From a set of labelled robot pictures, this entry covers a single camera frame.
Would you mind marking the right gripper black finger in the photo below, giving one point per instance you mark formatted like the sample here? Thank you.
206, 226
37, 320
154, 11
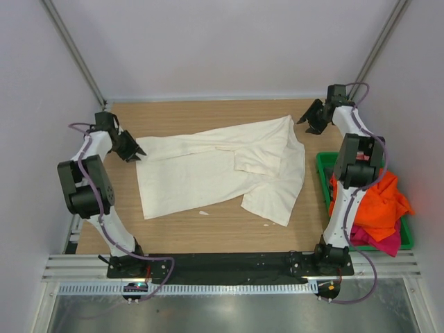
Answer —
302, 120
314, 131

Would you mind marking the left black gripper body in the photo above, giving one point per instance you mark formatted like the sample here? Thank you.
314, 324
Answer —
126, 146

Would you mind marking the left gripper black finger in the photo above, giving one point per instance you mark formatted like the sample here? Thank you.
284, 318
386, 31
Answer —
134, 158
140, 151

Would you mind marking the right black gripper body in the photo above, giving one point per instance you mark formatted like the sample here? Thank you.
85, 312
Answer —
315, 116

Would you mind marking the cream white t shirt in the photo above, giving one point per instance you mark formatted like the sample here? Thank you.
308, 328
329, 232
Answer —
263, 162

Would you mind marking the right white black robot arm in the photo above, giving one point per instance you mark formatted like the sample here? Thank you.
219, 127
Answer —
356, 170

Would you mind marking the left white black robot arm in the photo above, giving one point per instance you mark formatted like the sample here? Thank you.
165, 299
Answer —
109, 225

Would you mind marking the green plastic bin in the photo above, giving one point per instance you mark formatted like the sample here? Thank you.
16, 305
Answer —
325, 162

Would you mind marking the pink t shirt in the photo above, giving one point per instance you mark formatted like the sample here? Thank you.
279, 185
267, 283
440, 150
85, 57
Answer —
362, 156

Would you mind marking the orange t shirt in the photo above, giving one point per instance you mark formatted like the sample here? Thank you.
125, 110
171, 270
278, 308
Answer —
374, 211

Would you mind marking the magenta t shirt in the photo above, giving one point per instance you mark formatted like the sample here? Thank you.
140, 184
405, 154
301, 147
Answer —
389, 245

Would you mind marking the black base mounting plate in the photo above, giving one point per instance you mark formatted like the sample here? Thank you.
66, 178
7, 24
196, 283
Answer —
228, 265

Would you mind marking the aluminium front frame rail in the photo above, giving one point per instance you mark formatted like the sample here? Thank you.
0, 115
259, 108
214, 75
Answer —
90, 267

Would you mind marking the left aluminium corner post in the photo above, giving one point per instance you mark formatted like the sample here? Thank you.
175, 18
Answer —
73, 50

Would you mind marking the white slotted cable duct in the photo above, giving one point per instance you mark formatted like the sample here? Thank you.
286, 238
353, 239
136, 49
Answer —
140, 289

